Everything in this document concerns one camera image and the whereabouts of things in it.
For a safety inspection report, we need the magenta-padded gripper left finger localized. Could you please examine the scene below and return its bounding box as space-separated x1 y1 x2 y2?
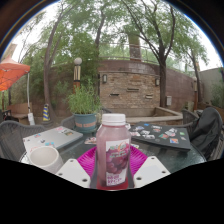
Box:
55 146 99 190

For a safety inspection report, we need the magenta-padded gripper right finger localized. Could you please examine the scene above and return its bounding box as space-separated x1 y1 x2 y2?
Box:
128 145 172 189

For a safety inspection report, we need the pink juice bottle white cap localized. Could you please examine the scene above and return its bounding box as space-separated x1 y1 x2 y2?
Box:
95 113 132 188

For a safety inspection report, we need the white cup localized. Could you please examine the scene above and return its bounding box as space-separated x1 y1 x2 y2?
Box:
27 145 64 174

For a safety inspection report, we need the silver laptop with stickers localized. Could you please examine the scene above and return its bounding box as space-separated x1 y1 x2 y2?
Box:
22 125 84 154

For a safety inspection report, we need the blue yellow striped bollard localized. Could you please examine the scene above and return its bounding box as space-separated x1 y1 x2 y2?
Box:
42 103 51 123

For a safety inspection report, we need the green plant in teal pot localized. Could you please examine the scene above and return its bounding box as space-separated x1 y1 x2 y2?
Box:
66 81 103 134

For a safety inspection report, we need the black jacket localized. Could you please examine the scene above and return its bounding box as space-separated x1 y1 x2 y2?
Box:
189 106 224 161

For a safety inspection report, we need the wooden bench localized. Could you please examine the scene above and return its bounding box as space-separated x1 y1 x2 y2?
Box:
6 102 34 121

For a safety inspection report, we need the orange canopy tent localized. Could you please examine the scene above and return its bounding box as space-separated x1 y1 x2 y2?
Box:
0 58 32 93

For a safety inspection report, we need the wooden lamp post white globe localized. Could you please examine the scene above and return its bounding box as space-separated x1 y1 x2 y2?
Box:
73 57 83 93

